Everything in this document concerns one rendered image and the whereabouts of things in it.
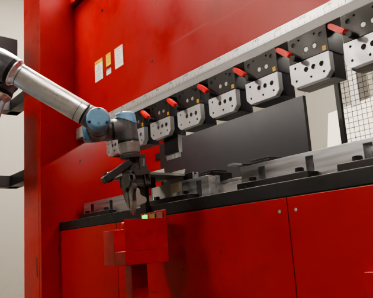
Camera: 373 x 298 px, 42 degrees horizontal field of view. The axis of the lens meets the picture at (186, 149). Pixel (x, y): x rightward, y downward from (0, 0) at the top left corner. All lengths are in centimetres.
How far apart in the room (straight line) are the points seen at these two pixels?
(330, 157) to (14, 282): 344
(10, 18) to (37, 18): 197
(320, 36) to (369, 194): 54
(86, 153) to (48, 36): 70
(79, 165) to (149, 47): 88
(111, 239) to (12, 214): 280
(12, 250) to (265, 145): 273
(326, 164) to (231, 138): 112
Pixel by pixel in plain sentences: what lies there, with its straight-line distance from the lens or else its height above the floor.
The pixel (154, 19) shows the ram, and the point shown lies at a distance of 230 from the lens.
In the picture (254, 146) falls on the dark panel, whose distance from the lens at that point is 244.
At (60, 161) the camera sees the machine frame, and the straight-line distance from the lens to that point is 277.
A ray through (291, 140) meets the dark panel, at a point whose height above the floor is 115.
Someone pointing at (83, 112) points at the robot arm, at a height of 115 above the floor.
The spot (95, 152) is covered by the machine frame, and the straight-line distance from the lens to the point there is 288.
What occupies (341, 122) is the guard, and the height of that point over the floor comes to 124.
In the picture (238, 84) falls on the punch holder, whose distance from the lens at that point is 180.
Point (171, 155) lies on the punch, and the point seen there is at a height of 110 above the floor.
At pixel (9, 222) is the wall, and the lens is 449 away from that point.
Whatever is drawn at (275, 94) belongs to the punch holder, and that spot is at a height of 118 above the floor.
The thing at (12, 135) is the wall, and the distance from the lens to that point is 461.
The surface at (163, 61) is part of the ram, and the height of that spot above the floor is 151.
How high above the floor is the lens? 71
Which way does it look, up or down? 11 degrees up
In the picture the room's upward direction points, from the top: 4 degrees counter-clockwise
